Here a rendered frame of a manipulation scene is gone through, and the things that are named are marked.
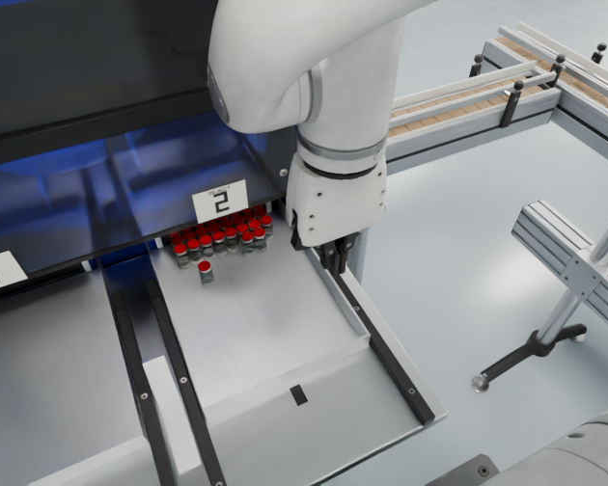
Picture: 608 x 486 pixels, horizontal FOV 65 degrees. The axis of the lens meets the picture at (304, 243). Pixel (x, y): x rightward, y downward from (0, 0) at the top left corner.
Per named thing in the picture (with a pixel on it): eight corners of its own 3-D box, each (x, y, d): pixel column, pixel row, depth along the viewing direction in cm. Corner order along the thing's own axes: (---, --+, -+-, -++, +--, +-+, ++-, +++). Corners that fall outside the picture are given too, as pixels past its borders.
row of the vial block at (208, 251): (177, 262, 85) (172, 245, 82) (270, 230, 91) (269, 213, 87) (180, 271, 84) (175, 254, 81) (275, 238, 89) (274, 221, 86)
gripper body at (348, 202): (367, 110, 49) (358, 192, 57) (275, 136, 46) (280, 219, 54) (408, 149, 45) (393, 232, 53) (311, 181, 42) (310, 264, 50)
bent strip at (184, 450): (152, 382, 70) (141, 363, 66) (172, 373, 71) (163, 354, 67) (179, 473, 62) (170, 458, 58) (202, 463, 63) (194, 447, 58)
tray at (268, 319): (148, 252, 87) (143, 239, 85) (279, 209, 95) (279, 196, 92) (207, 418, 67) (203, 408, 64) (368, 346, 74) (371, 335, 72)
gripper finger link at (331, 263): (328, 220, 55) (326, 257, 60) (303, 229, 54) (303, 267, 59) (342, 238, 53) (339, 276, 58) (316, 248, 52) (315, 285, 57)
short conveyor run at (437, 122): (306, 209, 100) (306, 148, 89) (276, 167, 110) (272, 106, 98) (552, 126, 120) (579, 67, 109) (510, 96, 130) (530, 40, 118)
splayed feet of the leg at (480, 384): (464, 378, 165) (475, 359, 155) (572, 324, 180) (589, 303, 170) (480, 398, 161) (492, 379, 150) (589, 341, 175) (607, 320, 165)
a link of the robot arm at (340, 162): (362, 90, 48) (360, 117, 50) (281, 112, 45) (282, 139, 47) (411, 134, 43) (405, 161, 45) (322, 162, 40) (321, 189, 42)
